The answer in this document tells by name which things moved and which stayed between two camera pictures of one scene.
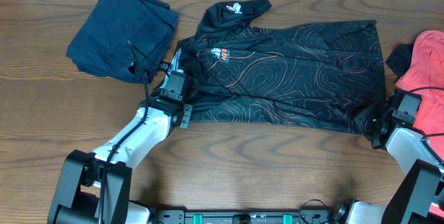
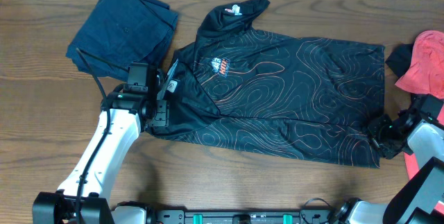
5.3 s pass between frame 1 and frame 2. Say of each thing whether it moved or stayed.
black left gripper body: moved
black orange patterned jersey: moved
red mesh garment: stayed
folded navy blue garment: stayed
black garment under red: stayed
